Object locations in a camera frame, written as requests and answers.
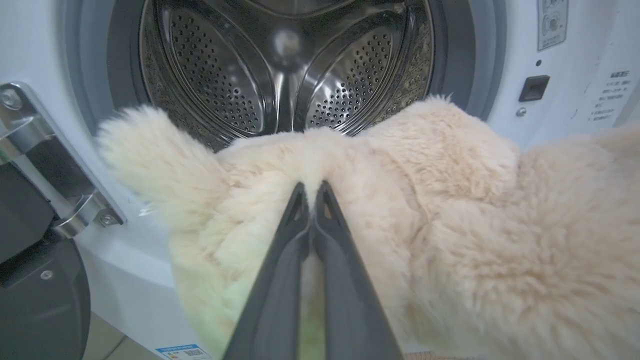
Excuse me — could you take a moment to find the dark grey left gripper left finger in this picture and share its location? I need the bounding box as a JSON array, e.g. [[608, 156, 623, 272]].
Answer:
[[222, 182, 312, 360]]

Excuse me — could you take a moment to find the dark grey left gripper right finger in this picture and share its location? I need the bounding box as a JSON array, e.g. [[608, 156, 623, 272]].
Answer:
[[312, 180, 404, 360]]

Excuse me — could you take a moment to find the cream plush toy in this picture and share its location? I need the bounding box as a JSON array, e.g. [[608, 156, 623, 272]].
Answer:
[[96, 95, 640, 360]]

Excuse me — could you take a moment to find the steel washing machine drum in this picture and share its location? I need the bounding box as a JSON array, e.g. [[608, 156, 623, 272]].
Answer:
[[138, 0, 435, 152]]

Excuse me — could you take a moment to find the dark washing machine door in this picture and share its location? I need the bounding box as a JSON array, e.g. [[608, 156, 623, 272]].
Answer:
[[0, 137, 92, 360]]

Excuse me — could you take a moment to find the white front-load washing machine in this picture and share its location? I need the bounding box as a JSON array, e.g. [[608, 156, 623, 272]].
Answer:
[[0, 0, 640, 360]]

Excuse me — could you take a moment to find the blue energy label sticker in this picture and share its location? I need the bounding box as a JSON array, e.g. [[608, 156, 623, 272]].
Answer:
[[155, 343, 213, 360]]

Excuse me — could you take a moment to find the chrome door hinge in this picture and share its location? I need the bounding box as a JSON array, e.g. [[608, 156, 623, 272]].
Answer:
[[0, 81, 127, 239]]

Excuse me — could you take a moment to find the black door latch socket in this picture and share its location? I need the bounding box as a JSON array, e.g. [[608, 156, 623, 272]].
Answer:
[[518, 75, 551, 103]]

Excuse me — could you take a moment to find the grey warning label sticker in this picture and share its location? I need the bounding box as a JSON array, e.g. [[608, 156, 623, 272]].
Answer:
[[537, 0, 570, 52]]

